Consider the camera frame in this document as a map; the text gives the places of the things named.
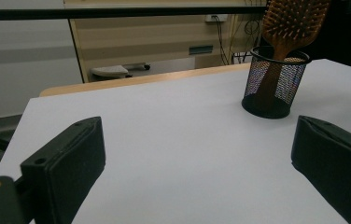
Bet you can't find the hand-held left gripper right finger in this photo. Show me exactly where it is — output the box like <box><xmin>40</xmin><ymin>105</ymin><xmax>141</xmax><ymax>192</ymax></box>
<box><xmin>290</xmin><ymin>115</ymin><xmax>351</xmax><ymax>224</ymax></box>

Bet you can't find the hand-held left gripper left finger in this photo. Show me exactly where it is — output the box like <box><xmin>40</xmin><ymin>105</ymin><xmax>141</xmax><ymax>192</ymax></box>
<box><xmin>20</xmin><ymin>116</ymin><xmax>106</xmax><ymax>224</ymax></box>

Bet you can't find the black mesh pen holder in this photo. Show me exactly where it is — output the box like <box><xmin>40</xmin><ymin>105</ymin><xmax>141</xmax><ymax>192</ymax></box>
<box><xmin>241</xmin><ymin>45</ymin><xmax>312</xmax><ymax>120</ymax></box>

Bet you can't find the wooden hairbrush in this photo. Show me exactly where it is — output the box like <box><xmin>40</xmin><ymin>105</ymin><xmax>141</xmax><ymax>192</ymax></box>
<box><xmin>252</xmin><ymin>0</ymin><xmax>331</xmax><ymax>113</ymax></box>

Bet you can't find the grey chair base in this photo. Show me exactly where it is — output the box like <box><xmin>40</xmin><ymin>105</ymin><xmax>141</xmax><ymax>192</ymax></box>
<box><xmin>90</xmin><ymin>62</ymin><xmax>152</xmax><ymax>79</ymax></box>

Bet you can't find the black curtain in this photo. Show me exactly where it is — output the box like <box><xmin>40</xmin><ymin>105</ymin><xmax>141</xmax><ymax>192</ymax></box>
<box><xmin>259</xmin><ymin>0</ymin><xmax>351</xmax><ymax>74</ymax></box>

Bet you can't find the light wooden desk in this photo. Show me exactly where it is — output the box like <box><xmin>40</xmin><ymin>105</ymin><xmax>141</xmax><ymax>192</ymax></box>
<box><xmin>63</xmin><ymin>0</ymin><xmax>269</xmax><ymax>84</ymax></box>

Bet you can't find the black horizontal bar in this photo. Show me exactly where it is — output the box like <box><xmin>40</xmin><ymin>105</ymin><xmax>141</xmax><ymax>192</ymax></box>
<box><xmin>0</xmin><ymin>6</ymin><xmax>269</xmax><ymax>22</ymax></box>

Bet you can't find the white power outlet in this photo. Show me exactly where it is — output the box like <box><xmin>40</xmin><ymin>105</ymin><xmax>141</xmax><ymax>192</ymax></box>
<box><xmin>204</xmin><ymin>13</ymin><xmax>230</xmax><ymax>23</ymax></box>

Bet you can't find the bundle of black cables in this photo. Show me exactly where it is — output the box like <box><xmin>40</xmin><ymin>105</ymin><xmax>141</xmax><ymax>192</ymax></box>
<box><xmin>212</xmin><ymin>0</ymin><xmax>269</xmax><ymax>66</ymax></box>

